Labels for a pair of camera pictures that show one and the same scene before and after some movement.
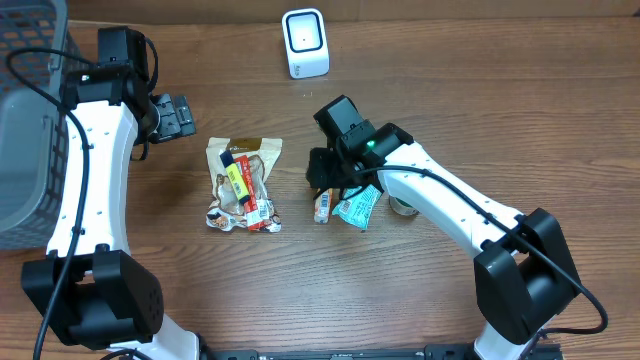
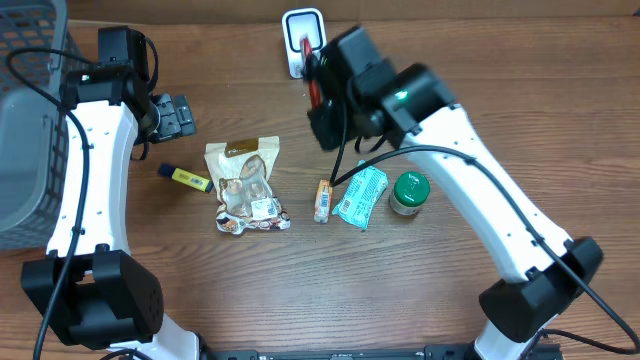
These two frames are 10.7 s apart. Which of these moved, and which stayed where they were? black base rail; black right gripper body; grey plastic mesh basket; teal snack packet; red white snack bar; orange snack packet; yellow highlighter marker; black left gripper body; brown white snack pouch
Moved: black right gripper body; red white snack bar; yellow highlighter marker
Stayed: grey plastic mesh basket; teal snack packet; black base rail; black left gripper body; orange snack packet; brown white snack pouch
